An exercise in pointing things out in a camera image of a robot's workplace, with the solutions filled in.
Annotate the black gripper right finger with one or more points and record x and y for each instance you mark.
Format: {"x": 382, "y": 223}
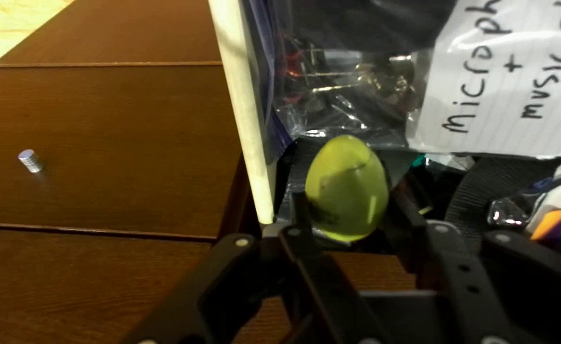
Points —
{"x": 470, "y": 290}

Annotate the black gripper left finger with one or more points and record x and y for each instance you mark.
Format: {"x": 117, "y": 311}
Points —
{"x": 230, "y": 286}

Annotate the yellow egg-shaped object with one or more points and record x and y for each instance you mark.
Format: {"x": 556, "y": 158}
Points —
{"x": 348, "y": 190}

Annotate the open wooden drawer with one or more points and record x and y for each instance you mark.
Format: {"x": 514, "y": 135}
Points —
{"x": 144, "y": 152}

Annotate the silver drawer knob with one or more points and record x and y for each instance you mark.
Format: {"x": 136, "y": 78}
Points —
{"x": 31, "y": 162}

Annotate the white paper label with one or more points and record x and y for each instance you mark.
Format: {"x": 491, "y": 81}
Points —
{"x": 495, "y": 81}

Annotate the clear plastic bag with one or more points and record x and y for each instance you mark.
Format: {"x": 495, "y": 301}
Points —
{"x": 331, "y": 68}

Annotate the dark wooden shelf cabinet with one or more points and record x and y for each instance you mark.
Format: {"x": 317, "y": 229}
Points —
{"x": 85, "y": 290}

